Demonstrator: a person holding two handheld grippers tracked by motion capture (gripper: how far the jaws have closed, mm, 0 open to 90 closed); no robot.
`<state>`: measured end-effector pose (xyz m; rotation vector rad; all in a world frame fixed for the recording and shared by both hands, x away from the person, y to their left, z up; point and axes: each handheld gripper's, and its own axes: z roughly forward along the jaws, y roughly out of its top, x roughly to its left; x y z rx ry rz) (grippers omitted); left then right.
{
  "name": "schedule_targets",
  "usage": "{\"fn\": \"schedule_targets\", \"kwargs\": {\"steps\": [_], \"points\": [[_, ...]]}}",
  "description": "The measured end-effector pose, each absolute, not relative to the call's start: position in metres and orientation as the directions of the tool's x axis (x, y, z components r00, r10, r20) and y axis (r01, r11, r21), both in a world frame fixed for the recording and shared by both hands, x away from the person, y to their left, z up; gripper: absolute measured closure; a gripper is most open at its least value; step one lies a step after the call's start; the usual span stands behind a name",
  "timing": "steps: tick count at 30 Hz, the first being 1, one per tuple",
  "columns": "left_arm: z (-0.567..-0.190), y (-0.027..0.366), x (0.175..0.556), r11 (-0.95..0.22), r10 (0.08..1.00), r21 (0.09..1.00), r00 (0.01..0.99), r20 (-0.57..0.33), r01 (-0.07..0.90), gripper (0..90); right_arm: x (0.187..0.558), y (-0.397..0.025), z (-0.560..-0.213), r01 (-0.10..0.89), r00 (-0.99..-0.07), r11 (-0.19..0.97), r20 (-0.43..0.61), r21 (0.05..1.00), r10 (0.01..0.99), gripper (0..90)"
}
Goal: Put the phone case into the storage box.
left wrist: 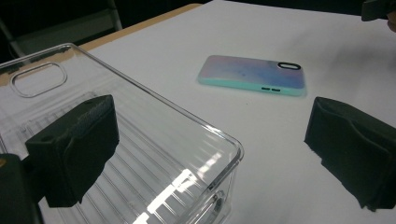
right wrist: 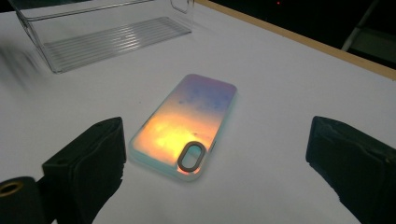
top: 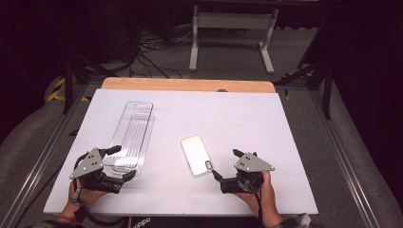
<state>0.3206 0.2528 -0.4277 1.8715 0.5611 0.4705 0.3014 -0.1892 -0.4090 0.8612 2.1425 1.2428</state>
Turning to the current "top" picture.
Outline wooden table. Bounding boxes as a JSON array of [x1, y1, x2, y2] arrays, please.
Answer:
[[101, 77, 277, 94]]

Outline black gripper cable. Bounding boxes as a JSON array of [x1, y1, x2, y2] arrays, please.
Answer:
[[71, 179, 131, 228], [250, 185, 265, 228]]

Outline black tripod stand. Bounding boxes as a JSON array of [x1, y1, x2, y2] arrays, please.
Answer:
[[60, 51, 119, 115], [273, 17, 335, 121]]

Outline white metal desk frame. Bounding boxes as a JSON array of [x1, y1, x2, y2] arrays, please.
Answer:
[[188, 4, 280, 75]]

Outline person's left hand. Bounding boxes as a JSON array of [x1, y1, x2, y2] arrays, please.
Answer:
[[61, 178, 109, 219]]

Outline yellow black floor tape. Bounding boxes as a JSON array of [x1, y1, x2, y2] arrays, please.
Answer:
[[47, 77, 91, 103]]

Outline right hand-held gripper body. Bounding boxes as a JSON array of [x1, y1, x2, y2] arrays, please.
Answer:
[[220, 152, 276, 195]]

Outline person's dark clothing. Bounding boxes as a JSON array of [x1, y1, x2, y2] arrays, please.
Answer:
[[127, 216, 264, 228]]

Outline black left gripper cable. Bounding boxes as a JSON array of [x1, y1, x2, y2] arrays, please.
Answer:
[[71, 179, 131, 228]]

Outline black floor cables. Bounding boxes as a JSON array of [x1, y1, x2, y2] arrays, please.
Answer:
[[126, 28, 195, 80]]

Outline clear plastic tray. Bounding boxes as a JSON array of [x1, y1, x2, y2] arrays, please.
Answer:
[[104, 101, 157, 178]]

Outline aluminium floor rail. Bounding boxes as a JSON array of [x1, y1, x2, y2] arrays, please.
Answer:
[[308, 89, 386, 228], [0, 83, 93, 228]]

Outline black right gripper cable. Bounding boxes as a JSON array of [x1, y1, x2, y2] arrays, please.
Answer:
[[250, 185, 265, 228]]

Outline person's right hand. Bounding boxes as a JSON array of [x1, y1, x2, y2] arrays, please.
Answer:
[[234, 171, 281, 223]]

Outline white table board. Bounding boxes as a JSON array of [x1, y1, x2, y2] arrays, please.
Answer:
[[43, 87, 319, 217]]

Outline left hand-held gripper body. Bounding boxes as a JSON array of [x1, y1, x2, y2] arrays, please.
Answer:
[[68, 146, 125, 195]]

